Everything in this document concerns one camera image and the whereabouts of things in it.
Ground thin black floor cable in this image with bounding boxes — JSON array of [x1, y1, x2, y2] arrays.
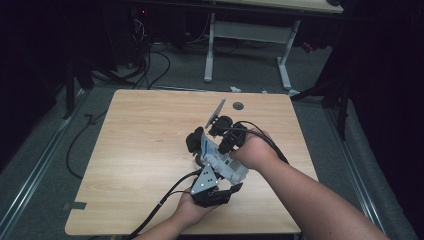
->
[[65, 109, 109, 180]]

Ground black cable bundle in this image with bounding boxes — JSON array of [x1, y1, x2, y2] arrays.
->
[[93, 56, 151, 89]]

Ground blue and white pouch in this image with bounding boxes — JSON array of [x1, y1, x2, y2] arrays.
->
[[199, 130, 250, 185]]

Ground right hand-held gripper black cable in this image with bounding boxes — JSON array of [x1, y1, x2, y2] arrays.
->
[[229, 120, 290, 165]]

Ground metal floor rail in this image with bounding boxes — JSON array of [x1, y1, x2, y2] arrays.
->
[[324, 108, 379, 229], [0, 89, 88, 234]]

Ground person's right hand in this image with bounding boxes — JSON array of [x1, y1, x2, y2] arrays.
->
[[229, 129, 281, 171]]

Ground person's left hand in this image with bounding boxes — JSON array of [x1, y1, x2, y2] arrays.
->
[[173, 189, 221, 229]]

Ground grey tape strip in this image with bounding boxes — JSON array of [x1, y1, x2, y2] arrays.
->
[[63, 201, 88, 212]]

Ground left hand-held gripper black cable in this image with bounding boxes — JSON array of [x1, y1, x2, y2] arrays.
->
[[126, 169, 204, 240]]

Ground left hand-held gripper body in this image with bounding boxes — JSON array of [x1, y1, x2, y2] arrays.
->
[[190, 163, 232, 208]]

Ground white cables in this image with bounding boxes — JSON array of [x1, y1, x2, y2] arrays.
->
[[133, 18, 148, 44]]

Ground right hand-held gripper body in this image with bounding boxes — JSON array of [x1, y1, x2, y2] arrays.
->
[[204, 97, 249, 147]]

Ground hand-held gripper black cable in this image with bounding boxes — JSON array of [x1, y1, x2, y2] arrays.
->
[[229, 120, 290, 165], [126, 169, 204, 240]]

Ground black metal stand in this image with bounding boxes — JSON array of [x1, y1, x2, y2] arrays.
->
[[63, 59, 94, 120], [291, 76, 351, 141]]

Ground white metal desk frame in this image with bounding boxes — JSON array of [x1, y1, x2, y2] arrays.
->
[[203, 12, 301, 98]]

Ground looped black floor cable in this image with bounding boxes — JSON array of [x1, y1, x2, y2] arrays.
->
[[146, 49, 172, 90]]

